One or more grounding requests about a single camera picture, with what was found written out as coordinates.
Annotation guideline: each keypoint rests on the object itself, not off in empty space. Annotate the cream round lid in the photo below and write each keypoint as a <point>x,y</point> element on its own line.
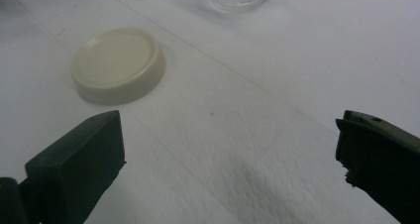
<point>117,65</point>

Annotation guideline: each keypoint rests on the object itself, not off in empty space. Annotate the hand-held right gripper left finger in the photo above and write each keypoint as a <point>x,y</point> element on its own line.
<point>72,171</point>

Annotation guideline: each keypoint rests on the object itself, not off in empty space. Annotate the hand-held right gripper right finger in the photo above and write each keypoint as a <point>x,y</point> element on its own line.
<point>383,161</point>

